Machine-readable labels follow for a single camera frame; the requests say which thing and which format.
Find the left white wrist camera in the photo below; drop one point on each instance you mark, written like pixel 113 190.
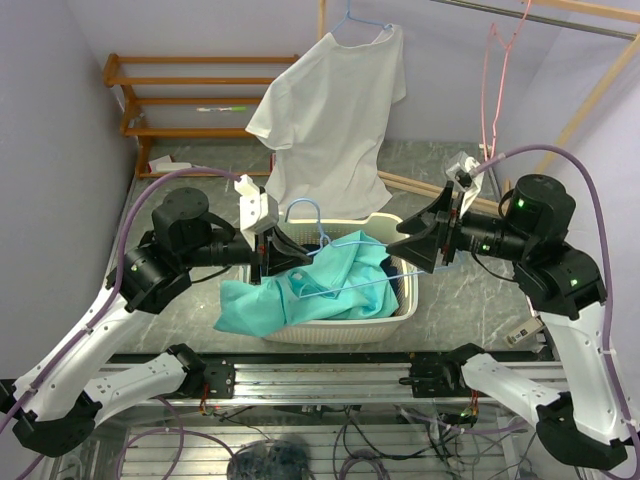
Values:
pixel 258 209

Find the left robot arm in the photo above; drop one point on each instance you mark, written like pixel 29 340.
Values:
pixel 58 404

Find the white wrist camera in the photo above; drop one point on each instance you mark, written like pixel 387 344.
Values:
pixel 258 209
pixel 461 170

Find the teal t shirt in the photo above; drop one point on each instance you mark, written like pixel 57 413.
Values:
pixel 263 309

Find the blue hanger under white shirt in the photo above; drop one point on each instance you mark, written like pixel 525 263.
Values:
pixel 349 17

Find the pink wire hanger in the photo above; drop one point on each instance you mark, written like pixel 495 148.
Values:
pixel 491 95

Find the cream plastic laundry basket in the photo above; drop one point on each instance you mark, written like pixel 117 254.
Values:
pixel 344 332

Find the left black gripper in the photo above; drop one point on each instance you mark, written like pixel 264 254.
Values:
pixel 271 257

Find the green white marker pen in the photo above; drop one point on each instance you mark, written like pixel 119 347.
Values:
pixel 239 108

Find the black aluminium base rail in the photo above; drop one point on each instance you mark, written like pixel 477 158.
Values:
pixel 332 378

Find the metal hanging rod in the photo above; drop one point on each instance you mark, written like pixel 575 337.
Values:
pixel 563 24

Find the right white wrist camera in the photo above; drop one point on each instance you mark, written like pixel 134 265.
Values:
pixel 461 170

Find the white t shirt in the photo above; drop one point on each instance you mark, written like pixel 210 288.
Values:
pixel 325 118

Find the blue hanger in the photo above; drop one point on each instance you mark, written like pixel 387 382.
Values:
pixel 346 254
pixel 349 17

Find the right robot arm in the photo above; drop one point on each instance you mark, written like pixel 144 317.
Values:
pixel 582 426

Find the navy blue t shirt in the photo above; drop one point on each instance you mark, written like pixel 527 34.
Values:
pixel 392 270

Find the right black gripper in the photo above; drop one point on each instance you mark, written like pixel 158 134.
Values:
pixel 438 225

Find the wooden shoe rack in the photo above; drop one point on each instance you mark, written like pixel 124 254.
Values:
pixel 134 124

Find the white box on rack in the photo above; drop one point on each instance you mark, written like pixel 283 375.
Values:
pixel 166 164

